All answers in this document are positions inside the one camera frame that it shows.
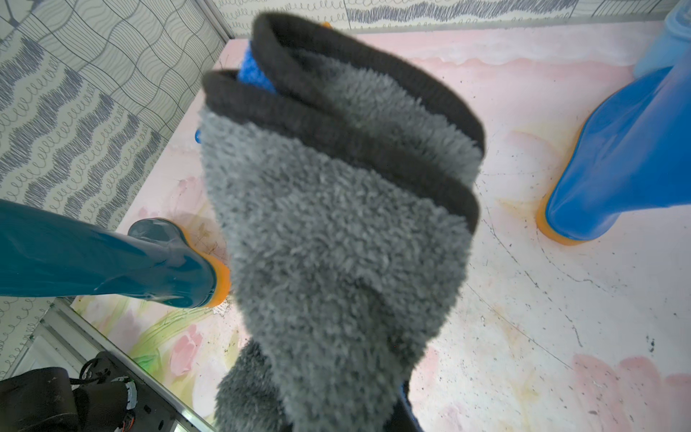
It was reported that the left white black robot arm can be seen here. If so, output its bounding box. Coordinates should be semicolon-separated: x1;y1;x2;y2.
1;367;138;431

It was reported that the light blue plastic toolbox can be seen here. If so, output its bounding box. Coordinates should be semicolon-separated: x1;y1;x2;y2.
633;0;690;78

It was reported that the grey microfibre cloth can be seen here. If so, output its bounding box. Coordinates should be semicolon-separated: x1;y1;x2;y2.
201;13;485;431

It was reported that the green rubber boot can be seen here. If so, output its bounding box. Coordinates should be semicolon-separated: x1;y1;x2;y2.
1;201;231;308

